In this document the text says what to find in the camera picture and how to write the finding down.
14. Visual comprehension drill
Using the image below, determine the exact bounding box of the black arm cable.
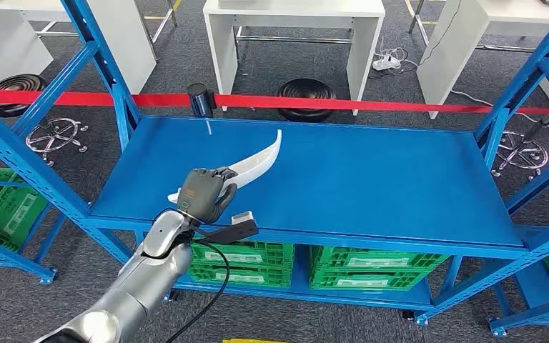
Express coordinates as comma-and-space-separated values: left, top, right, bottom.
164, 227, 232, 343

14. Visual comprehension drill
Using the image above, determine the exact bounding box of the white power strip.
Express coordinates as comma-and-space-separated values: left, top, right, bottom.
372, 53, 402, 72

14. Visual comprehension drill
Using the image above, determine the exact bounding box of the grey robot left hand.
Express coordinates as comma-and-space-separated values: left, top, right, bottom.
177, 168, 239, 225

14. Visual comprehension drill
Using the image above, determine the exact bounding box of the red barrier belt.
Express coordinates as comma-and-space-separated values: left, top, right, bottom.
0, 88, 549, 116

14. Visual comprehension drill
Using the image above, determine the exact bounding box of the white panel table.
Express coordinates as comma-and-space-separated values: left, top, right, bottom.
202, 0, 387, 117
0, 0, 157, 94
416, 0, 549, 129

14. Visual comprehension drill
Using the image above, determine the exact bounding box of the chrome chair base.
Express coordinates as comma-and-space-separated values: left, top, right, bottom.
24, 117, 89, 167
490, 130, 549, 182

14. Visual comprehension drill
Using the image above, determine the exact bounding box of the black stanchion post head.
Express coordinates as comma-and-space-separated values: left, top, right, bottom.
187, 82, 217, 119

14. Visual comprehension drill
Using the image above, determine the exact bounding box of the white curved plastic part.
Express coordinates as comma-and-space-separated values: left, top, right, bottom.
167, 129, 283, 204

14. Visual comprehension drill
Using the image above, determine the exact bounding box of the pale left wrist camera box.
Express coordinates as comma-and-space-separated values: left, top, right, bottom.
194, 211, 259, 246

